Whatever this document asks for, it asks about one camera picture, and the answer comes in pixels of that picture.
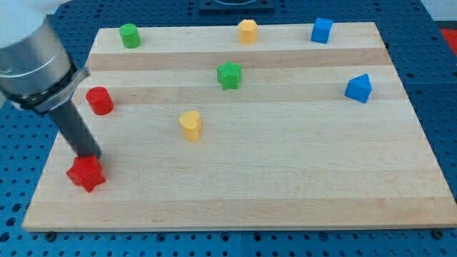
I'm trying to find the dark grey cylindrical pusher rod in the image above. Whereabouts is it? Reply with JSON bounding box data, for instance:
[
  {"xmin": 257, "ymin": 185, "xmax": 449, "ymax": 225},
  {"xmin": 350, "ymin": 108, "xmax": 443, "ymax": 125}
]
[{"xmin": 48, "ymin": 100, "xmax": 102, "ymax": 159}]

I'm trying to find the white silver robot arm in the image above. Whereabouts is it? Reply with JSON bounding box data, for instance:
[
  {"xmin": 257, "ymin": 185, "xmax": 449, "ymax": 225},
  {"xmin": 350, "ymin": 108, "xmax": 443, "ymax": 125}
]
[{"xmin": 1, "ymin": 0, "xmax": 101, "ymax": 158}]

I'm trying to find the yellow heart block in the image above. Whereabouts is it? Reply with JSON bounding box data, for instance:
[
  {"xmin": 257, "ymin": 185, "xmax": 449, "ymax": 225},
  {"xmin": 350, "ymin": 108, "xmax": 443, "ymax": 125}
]
[{"xmin": 179, "ymin": 110, "xmax": 202, "ymax": 141}]

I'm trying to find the wooden board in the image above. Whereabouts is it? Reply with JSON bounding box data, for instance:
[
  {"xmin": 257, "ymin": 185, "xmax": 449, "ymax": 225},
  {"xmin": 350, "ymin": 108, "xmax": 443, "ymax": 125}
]
[{"xmin": 23, "ymin": 22, "xmax": 456, "ymax": 232}]

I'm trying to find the red cylinder block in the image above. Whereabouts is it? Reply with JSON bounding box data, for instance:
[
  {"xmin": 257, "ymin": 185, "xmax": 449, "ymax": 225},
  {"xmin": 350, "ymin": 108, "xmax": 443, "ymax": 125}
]
[{"xmin": 86, "ymin": 86, "xmax": 114, "ymax": 116}]

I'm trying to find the red star block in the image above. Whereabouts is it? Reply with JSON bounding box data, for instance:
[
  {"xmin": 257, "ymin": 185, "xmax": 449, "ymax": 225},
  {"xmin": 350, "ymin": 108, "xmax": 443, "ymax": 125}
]
[{"xmin": 66, "ymin": 155, "xmax": 106, "ymax": 193}]

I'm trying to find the green cylinder block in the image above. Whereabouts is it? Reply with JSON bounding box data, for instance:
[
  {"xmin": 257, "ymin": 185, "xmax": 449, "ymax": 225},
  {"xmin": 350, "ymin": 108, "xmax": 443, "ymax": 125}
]
[{"xmin": 119, "ymin": 24, "xmax": 141, "ymax": 49}]

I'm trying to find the green star block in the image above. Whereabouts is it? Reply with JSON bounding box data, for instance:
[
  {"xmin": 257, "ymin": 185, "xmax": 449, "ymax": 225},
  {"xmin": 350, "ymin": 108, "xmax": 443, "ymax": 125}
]
[{"xmin": 217, "ymin": 61, "xmax": 242, "ymax": 90}]

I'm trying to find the yellow hexagon block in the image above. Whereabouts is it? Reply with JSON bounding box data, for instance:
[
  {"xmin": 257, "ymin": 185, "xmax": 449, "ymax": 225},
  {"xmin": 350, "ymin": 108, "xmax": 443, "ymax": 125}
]
[{"xmin": 238, "ymin": 19, "xmax": 258, "ymax": 44}]

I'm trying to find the blue cube block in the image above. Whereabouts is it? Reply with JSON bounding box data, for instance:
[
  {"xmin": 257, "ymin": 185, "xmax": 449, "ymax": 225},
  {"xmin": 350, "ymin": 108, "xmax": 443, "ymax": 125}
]
[{"xmin": 311, "ymin": 17, "xmax": 333, "ymax": 44}]

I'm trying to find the blue triangular prism block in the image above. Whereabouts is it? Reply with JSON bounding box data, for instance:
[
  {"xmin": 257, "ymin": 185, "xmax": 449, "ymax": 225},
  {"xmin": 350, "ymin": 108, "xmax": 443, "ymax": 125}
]
[{"xmin": 344, "ymin": 74, "xmax": 372, "ymax": 104}]

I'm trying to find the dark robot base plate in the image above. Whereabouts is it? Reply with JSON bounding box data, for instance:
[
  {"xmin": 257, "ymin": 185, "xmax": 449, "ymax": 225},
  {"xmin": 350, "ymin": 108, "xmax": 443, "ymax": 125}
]
[{"xmin": 197, "ymin": 0, "xmax": 276, "ymax": 12}]

